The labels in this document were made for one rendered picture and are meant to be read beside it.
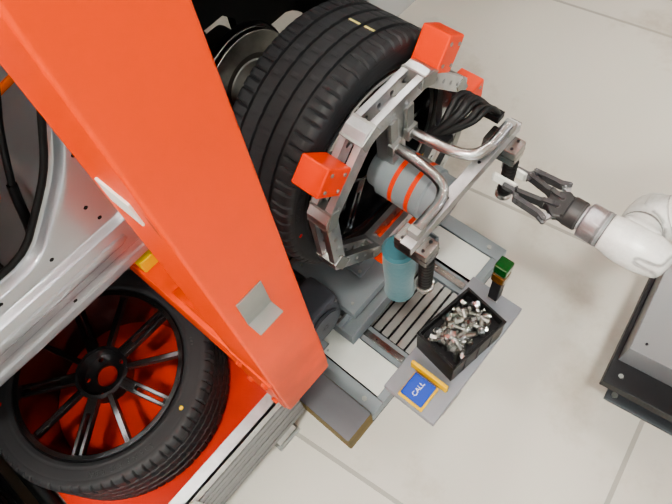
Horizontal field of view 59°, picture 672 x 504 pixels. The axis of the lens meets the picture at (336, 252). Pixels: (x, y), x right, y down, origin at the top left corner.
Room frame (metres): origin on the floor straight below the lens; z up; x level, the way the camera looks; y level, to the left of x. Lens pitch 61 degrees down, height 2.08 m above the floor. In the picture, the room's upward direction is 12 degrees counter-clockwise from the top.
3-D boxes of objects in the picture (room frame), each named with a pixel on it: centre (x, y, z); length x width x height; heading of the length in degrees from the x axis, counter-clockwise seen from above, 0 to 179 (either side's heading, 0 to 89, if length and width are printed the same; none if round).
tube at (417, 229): (0.72, -0.18, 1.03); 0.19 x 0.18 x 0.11; 38
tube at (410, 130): (0.84, -0.34, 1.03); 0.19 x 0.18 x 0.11; 38
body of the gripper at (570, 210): (0.67, -0.56, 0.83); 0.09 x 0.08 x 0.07; 38
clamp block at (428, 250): (0.61, -0.18, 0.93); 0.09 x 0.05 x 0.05; 38
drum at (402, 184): (0.82, -0.23, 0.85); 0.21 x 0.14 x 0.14; 38
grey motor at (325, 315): (0.87, 0.21, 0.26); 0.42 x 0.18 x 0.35; 38
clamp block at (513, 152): (0.82, -0.44, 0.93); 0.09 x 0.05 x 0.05; 38
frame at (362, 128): (0.87, -0.18, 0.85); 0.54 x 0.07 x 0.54; 128
